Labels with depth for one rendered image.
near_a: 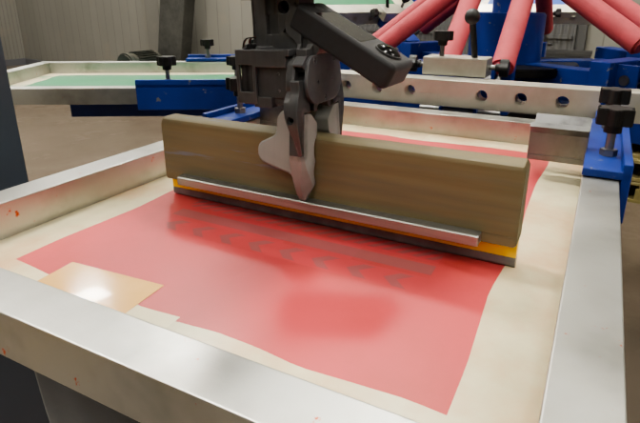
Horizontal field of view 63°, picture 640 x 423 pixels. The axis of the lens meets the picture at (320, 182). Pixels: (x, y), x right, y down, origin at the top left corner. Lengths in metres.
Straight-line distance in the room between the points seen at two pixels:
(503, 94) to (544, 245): 0.48
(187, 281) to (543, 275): 0.31
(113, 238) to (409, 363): 0.33
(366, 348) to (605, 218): 0.27
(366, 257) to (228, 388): 0.24
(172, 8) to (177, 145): 6.36
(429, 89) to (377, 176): 0.55
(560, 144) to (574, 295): 0.38
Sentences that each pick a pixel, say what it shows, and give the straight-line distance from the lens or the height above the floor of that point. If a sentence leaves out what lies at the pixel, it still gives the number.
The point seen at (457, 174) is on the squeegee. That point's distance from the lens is 0.47.
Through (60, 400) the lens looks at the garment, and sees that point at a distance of 0.63.
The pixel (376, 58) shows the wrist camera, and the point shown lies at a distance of 0.47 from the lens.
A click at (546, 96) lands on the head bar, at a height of 1.02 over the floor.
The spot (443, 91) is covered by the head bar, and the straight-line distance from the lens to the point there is 1.02.
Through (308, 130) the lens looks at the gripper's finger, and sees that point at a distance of 0.50.
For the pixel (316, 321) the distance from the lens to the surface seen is 0.41.
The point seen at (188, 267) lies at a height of 0.95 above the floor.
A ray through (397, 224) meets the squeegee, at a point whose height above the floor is 0.98.
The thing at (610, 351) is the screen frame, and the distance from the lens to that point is 0.36.
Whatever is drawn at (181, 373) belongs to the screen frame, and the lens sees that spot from 0.31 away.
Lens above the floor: 1.18
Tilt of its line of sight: 19 degrees down
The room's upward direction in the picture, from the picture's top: straight up
